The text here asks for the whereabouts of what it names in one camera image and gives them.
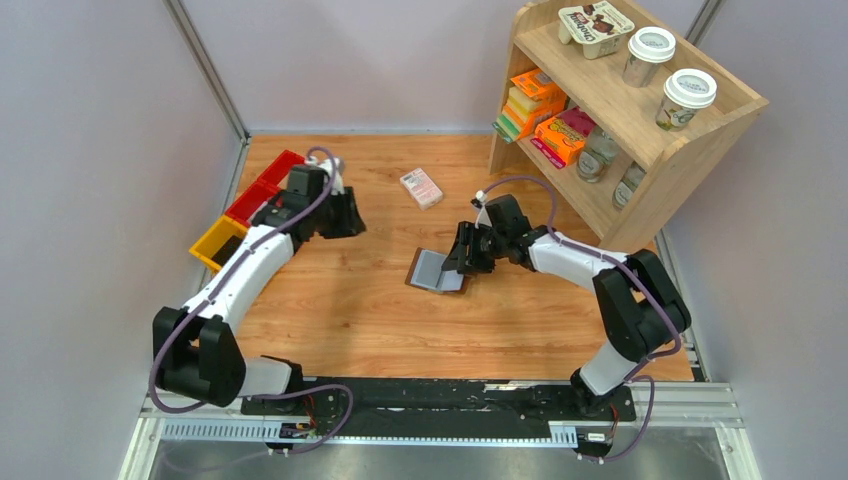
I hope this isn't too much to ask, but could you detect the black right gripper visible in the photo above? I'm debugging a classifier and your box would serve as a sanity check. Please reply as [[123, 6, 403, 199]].
[[442, 221, 508, 274]]

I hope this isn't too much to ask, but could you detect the brown leather card holder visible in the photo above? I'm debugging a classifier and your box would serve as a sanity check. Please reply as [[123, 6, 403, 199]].
[[405, 248, 469, 295]]

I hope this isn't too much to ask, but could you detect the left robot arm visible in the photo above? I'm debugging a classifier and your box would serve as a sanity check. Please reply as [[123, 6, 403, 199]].
[[149, 156, 366, 415]]

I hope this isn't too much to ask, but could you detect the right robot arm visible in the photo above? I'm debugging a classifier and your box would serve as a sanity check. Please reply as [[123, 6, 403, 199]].
[[441, 192, 692, 419]]

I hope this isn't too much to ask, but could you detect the playing card box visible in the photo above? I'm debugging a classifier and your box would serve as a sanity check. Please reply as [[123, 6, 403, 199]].
[[400, 168, 444, 210]]

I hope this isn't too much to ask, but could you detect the far red plastic bin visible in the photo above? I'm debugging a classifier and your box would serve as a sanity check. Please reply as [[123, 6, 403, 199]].
[[256, 150, 305, 188]]

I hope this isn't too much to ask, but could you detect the red plastic bin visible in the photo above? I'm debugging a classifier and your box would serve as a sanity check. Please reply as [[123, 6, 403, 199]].
[[224, 180, 280, 228], [256, 150, 305, 188]]

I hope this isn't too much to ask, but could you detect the near red plastic bin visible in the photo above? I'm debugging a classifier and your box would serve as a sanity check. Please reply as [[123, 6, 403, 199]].
[[224, 180, 280, 228]]

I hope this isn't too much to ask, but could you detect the yellow plastic bin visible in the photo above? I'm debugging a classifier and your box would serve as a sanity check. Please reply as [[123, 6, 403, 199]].
[[189, 215, 248, 273]]

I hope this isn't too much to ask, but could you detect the orange snack box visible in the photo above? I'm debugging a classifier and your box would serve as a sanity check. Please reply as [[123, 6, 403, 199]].
[[531, 107, 596, 169]]

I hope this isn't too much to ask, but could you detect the left glass jar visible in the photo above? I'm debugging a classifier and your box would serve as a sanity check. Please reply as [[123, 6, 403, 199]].
[[577, 126, 620, 183]]

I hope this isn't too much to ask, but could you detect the glass jar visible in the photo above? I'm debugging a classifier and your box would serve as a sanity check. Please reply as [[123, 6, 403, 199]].
[[612, 162, 646, 210], [577, 126, 620, 183]]

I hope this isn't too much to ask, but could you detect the stacked sponge pack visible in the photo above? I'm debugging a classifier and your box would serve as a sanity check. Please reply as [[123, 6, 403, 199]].
[[493, 68, 568, 144]]

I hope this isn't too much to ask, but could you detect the right glass jar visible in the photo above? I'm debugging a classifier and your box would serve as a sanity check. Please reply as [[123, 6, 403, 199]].
[[612, 162, 646, 210]]

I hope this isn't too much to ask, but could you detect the wooden shelf unit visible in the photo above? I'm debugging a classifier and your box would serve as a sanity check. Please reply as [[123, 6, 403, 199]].
[[489, 1, 769, 251]]

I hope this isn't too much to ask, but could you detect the chocolate pudding pack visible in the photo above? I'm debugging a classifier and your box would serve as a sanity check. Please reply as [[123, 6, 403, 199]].
[[558, 1, 635, 60]]

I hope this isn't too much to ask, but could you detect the near paper coffee cup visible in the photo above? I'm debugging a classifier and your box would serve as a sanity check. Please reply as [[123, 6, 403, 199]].
[[655, 68, 718, 131]]

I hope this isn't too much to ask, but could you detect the paper coffee cup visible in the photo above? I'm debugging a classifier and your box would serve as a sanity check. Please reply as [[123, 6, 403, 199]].
[[655, 68, 718, 131], [622, 26, 677, 88]]

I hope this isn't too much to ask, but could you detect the far paper coffee cup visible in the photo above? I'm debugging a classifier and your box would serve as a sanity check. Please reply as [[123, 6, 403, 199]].
[[622, 26, 677, 88]]

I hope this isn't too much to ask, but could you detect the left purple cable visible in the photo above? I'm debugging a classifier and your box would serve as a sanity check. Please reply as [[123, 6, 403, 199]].
[[147, 146, 356, 458]]

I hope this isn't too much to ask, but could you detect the purple cable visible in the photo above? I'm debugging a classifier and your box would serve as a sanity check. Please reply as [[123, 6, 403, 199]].
[[147, 146, 356, 458], [480, 175, 684, 464]]

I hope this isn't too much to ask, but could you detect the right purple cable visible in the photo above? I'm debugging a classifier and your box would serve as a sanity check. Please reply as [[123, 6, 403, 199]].
[[480, 175, 684, 464]]

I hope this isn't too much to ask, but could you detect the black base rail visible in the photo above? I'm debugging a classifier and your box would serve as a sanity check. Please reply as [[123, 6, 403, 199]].
[[240, 377, 636, 440]]

